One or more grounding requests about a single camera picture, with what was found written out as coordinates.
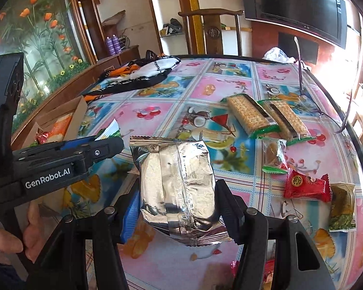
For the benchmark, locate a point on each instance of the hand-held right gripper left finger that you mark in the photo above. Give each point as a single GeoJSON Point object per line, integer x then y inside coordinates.
{"type": "Point", "coordinates": [130, 217]}

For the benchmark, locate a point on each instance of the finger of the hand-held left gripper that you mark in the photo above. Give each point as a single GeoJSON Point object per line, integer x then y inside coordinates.
{"type": "Point", "coordinates": [78, 143]}
{"type": "Point", "coordinates": [102, 151]}

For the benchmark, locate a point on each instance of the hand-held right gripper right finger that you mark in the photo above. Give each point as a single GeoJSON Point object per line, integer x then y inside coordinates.
{"type": "Point", "coordinates": [230, 211]}

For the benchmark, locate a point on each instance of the white green snack packet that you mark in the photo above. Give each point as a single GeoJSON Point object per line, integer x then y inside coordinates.
{"type": "Point", "coordinates": [110, 130]}

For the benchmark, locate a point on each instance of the brown cardboard box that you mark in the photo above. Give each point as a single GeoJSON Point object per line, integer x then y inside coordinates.
{"type": "Point", "coordinates": [78, 117]}

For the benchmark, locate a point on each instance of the silver foil snack bag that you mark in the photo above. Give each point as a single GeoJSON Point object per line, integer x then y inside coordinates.
{"type": "Point", "coordinates": [175, 187]}

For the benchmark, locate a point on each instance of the person's left hand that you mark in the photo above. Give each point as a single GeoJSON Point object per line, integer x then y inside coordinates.
{"type": "Point", "coordinates": [37, 229]}

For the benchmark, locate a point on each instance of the orange snack packet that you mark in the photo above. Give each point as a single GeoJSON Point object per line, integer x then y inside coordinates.
{"type": "Point", "coordinates": [62, 127]}

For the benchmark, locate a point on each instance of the clear green cookie packet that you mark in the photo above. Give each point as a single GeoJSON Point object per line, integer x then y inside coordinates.
{"type": "Point", "coordinates": [273, 157]}

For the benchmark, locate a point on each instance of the black white orange cloth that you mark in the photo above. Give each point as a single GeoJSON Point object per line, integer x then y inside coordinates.
{"type": "Point", "coordinates": [139, 74]}

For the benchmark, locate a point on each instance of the wooden side cabinet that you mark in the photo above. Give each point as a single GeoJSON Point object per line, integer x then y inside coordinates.
{"type": "Point", "coordinates": [121, 59]}

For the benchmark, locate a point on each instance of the green-edged cracker packet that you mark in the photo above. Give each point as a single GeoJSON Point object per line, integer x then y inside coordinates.
{"type": "Point", "coordinates": [248, 114]}
{"type": "Point", "coordinates": [290, 120]}

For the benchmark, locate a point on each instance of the purple bottle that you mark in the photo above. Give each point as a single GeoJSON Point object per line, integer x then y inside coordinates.
{"type": "Point", "coordinates": [109, 46]}
{"type": "Point", "coordinates": [116, 45]}

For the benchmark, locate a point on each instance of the olive gold snack packet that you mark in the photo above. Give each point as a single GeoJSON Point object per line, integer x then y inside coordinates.
{"type": "Point", "coordinates": [341, 207]}

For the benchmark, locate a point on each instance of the brown paper bag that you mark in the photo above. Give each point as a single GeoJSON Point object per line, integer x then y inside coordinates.
{"type": "Point", "coordinates": [115, 19]}

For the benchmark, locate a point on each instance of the printed plastic tablecloth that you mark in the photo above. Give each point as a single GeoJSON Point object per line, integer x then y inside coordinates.
{"type": "Point", "coordinates": [230, 78]}

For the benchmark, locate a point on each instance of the clear eyeglasses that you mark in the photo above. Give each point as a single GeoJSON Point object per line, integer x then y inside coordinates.
{"type": "Point", "coordinates": [299, 66]}

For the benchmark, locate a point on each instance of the dark wooden chair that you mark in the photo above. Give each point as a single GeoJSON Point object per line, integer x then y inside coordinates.
{"type": "Point", "coordinates": [213, 33]}

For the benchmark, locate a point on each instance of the white plastic bag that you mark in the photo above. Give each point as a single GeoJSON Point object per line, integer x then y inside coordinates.
{"type": "Point", "coordinates": [275, 55]}

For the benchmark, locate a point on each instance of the black rectangular panel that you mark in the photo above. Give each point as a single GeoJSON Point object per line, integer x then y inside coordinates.
{"type": "Point", "coordinates": [302, 50]}

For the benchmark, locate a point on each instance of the black flat television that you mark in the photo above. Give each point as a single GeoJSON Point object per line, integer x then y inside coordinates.
{"type": "Point", "coordinates": [296, 0]}

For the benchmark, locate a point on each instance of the flower wall painting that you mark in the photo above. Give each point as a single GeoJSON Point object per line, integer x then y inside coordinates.
{"type": "Point", "coordinates": [39, 51]}

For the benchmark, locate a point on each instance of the clutter on wall shelf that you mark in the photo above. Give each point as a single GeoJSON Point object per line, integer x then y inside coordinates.
{"type": "Point", "coordinates": [172, 27]}

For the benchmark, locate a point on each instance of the white wall shelf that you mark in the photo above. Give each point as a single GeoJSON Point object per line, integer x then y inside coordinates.
{"type": "Point", "coordinates": [169, 3]}

